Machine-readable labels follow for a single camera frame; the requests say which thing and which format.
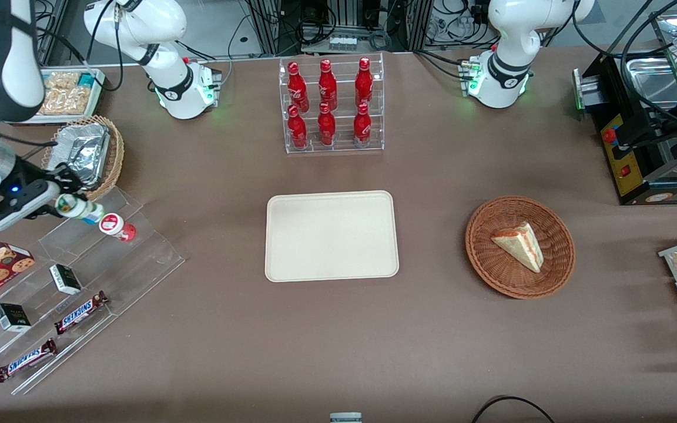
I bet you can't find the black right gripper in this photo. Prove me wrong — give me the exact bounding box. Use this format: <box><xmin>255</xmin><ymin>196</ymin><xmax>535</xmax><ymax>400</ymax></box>
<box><xmin>0</xmin><ymin>156</ymin><xmax>85</xmax><ymax>201</ymax></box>

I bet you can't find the green gum bottle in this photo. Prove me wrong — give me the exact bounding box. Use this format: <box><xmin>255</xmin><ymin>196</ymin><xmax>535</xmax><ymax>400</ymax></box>
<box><xmin>55</xmin><ymin>194</ymin><xmax>105</xmax><ymax>226</ymax></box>

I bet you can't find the aluminium foil tray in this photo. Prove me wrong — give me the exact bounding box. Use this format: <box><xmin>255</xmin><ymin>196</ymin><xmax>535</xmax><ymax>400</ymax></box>
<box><xmin>45</xmin><ymin>122</ymin><xmax>111</xmax><ymax>190</ymax></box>

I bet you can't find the red gum bottle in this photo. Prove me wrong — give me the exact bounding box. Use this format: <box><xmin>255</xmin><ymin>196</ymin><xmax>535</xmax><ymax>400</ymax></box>
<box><xmin>99</xmin><ymin>213</ymin><xmax>138</xmax><ymax>243</ymax></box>

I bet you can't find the cream plastic tray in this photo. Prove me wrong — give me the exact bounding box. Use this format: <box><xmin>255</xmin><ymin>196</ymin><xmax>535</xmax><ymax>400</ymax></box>
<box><xmin>264</xmin><ymin>190</ymin><xmax>400</xmax><ymax>283</ymax></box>

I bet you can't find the stainless steel tray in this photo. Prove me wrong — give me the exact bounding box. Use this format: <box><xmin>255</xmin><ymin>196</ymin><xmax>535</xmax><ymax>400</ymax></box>
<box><xmin>624</xmin><ymin>12</ymin><xmax>677</xmax><ymax>112</ymax></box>

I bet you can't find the light wicker basket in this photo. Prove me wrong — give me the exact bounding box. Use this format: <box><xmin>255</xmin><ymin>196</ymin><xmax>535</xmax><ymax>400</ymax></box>
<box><xmin>40</xmin><ymin>115</ymin><xmax>125</xmax><ymax>203</ymax></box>

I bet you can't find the clear bag of crackers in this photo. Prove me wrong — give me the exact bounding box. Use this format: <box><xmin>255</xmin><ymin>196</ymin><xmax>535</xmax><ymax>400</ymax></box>
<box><xmin>39</xmin><ymin>72</ymin><xmax>93</xmax><ymax>116</ymax></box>

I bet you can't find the white plastic snack bin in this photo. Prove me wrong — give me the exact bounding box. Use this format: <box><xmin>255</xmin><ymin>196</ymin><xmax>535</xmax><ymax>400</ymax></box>
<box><xmin>6</xmin><ymin>68</ymin><xmax>108</xmax><ymax>126</ymax></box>

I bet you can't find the small black box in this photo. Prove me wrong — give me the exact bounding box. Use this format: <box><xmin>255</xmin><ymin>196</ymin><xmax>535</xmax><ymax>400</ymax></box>
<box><xmin>49</xmin><ymin>264</ymin><xmax>83</xmax><ymax>296</ymax></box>
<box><xmin>0</xmin><ymin>303</ymin><xmax>32</xmax><ymax>333</ymax></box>

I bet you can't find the clear acrylic stepped display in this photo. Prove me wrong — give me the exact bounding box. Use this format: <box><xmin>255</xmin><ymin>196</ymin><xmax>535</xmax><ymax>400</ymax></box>
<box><xmin>0</xmin><ymin>187</ymin><xmax>186</xmax><ymax>395</ymax></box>

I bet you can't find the snickers chocolate bar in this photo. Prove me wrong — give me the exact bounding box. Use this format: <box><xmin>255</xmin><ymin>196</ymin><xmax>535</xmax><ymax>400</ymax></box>
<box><xmin>0</xmin><ymin>338</ymin><xmax>58</xmax><ymax>384</ymax></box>
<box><xmin>54</xmin><ymin>290</ymin><xmax>109</xmax><ymax>335</ymax></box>

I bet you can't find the red cola bottle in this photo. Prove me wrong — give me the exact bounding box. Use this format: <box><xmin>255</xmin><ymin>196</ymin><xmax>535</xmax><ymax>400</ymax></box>
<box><xmin>287</xmin><ymin>61</ymin><xmax>310</xmax><ymax>113</ymax></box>
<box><xmin>353</xmin><ymin>103</ymin><xmax>373</xmax><ymax>148</ymax></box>
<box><xmin>287</xmin><ymin>105</ymin><xmax>308</xmax><ymax>149</ymax></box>
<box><xmin>317</xmin><ymin>102</ymin><xmax>337</xmax><ymax>147</ymax></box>
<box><xmin>319</xmin><ymin>59</ymin><xmax>338</xmax><ymax>111</ymax></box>
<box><xmin>355</xmin><ymin>57</ymin><xmax>374</xmax><ymax>108</ymax></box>

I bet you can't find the clear acrylic bottle rack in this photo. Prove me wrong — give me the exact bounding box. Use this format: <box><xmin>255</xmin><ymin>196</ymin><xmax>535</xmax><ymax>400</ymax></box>
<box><xmin>278</xmin><ymin>52</ymin><xmax>385</xmax><ymax>155</ymax></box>

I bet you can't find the round brown wicker basket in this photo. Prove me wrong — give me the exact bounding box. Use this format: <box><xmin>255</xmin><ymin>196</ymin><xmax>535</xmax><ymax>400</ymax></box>
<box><xmin>465</xmin><ymin>195</ymin><xmax>576</xmax><ymax>300</ymax></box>

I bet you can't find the wrapped sandwich wedge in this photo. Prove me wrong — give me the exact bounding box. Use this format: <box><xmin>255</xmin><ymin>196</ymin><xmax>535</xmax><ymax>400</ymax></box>
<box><xmin>490</xmin><ymin>221</ymin><xmax>545</xmax><ymax>274</ymax></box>

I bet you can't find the black sealing machine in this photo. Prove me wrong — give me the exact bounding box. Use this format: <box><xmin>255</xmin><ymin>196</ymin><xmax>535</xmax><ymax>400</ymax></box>
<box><xmin>572</xmin><ymin>50</ymin><xmax>677</xmax><ymax>206</ymax></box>

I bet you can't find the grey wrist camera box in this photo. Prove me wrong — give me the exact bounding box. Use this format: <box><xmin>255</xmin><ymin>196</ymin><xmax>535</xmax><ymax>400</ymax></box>
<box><xmin>0</xmin><ymin>181</ymin><xmax>61</xmax><ymax>231</ymax></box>

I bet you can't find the black cable loop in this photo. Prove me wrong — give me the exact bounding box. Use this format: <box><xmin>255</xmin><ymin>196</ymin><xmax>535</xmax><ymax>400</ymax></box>
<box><xmin>471</xmin><ymin>395</ymin><xmax>557</xmax><ymax>423</ymax></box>

